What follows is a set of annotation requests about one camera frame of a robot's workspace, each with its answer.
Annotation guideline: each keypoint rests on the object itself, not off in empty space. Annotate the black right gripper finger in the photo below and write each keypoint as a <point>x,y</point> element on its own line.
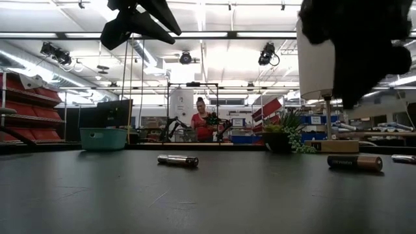
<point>357,74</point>

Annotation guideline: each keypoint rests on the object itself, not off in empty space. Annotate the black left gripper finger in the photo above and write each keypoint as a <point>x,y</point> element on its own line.
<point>162,14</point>
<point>152,27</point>

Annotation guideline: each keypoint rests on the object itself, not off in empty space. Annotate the small AAA battery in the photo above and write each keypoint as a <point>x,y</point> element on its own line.
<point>178,160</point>
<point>404,158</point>

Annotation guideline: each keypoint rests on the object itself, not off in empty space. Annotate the black distant robot arm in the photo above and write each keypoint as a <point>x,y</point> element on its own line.
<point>172,126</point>
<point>222,125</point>

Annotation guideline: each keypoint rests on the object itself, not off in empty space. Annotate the white shade table lamp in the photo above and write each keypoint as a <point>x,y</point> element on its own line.
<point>315,65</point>

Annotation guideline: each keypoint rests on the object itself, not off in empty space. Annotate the blue shelf bins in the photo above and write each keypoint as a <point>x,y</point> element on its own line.
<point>317,119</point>

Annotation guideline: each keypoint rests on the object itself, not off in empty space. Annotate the grey rolled tubes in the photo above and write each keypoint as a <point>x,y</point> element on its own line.
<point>395,126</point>

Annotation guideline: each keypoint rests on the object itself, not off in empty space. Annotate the blue storage bin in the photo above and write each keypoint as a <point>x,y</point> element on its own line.
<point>243,139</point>
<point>313,137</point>

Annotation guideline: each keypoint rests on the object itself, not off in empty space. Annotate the white machine housing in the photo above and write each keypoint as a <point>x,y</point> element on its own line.
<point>180,104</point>

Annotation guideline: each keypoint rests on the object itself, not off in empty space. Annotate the copper top AA battery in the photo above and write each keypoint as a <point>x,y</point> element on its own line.
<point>356,162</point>

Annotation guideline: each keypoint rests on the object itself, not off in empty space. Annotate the long ceiling light strip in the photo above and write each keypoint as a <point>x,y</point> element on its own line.
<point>42,34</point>

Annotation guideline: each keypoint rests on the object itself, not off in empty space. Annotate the potted succulent plant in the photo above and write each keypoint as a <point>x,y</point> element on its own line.
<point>286,133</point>

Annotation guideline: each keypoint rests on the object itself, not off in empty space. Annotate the black room monitor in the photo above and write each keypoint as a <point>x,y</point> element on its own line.
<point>113,113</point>

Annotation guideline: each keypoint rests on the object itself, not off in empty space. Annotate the red tilted bins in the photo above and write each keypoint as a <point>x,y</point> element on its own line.
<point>268,109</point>

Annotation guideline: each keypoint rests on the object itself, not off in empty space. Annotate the person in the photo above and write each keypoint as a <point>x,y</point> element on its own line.
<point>202,122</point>

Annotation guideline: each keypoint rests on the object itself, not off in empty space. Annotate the teal plastic bin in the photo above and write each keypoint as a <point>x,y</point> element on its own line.
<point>102,139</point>

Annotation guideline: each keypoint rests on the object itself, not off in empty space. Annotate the white framed sign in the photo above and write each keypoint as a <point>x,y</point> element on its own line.
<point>239,122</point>

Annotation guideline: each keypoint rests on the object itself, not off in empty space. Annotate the red bin shelf rack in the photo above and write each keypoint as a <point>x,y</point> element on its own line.
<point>32,113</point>

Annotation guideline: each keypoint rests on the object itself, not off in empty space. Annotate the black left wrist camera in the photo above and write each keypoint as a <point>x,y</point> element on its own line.
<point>113,32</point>

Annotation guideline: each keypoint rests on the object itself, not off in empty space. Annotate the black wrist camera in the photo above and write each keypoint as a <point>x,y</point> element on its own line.
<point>113,32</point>
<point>401,60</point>

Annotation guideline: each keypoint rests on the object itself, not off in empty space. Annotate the black ceiling camera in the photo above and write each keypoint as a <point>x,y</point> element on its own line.
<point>268,53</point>
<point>57,53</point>
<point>186,58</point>

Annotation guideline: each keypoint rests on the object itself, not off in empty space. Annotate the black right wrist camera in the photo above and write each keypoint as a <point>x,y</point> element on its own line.
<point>401,60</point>

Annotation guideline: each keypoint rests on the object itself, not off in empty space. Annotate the silver air duct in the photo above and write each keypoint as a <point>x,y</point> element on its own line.
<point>42,70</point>

